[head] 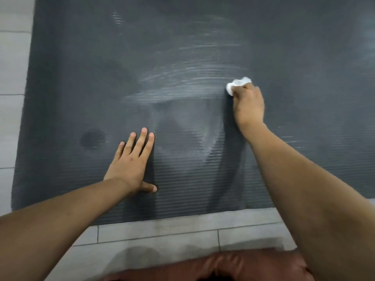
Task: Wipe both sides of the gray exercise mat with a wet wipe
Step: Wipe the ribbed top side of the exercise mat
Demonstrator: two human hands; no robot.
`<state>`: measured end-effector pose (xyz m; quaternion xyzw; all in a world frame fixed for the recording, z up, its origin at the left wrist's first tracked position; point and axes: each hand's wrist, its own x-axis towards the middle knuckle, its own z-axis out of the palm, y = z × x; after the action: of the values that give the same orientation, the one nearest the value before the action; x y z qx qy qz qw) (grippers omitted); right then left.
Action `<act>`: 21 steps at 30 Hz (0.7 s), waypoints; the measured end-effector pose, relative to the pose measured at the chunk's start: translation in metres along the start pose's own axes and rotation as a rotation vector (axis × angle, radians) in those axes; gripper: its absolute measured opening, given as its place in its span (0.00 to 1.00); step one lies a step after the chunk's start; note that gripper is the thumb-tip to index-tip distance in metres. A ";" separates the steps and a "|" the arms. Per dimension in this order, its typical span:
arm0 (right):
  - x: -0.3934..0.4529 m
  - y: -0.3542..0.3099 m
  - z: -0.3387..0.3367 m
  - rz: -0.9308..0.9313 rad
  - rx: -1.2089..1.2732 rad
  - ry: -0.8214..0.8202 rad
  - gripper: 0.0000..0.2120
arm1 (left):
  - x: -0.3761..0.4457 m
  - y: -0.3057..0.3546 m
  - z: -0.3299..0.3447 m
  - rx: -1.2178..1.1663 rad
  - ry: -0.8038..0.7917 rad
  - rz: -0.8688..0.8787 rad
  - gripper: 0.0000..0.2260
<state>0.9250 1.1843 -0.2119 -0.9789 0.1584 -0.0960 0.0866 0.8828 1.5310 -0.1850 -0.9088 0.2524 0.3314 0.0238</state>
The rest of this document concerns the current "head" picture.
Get white tissue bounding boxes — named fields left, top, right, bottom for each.
left=225, top=76, right=252, bottom=97

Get dark grey yoga mat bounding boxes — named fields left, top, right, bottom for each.
left=11, top=0, right=375, bottom=226

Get person's left forearm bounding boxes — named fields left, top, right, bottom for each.
left=0, top=178, right=132, bottom=281

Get reddish-brown cushion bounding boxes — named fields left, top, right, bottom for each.
left=101, top=248, right=316, bottom=281

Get person's left hand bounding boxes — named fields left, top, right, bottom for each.
left=103, top=127, right=158, bottom=197

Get person's right forearm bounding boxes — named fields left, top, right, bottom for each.
left=240, top=123, right=375, bottom=281

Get person's right hand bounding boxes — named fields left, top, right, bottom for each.
left=230, top=82, right=266, bottom=135

